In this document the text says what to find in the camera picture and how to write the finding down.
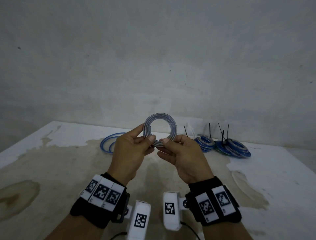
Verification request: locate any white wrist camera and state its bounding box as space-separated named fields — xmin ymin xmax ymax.
xmin=125 ymin=200 xmax=152 ymax=240
xmin=163 ymin=191 xmax=190 ymax=232

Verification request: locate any person's right hand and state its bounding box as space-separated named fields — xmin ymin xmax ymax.
xmin=157 ymin=134 xmax=215 ymax=185

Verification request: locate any black wristband with markers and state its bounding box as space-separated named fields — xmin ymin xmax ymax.
xmin=185 ymin=176 xmax=243 ymax=227
xmin=69 ymin=172 xmax=131 ymax=229

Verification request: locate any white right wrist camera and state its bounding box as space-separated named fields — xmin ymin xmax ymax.
xmin=163 ymin=191 xmax=190 ymax=232

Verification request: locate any black camera cord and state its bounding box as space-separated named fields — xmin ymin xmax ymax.
xmin=180 ymin=221 xmax=202 ymax=240
xmin=108 ymin=231 xmax=128 ymax=240

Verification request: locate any black right camera cord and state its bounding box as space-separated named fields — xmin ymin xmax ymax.
xmin=180 ymin=221 xmax=202 ymax=240

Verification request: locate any black left wristband with markers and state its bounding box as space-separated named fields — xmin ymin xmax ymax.
xmin=69 ymin=172 xmax=131 ymax=229

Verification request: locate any black right wristband with markers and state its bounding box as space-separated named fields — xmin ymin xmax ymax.
xmin=185 ymin=176 xmax=243 ymax=227

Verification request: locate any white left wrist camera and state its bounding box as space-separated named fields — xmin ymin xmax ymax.
xmin=125 ymin=200 xmax=152 ymax=240

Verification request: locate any person's left hand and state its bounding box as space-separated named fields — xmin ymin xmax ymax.
xmin=107 ymin=123 xmax=157 ymax=187

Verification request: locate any black left camera cord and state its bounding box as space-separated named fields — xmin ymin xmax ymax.
xmin=108 ymin=231 xmax=128 ymax=240

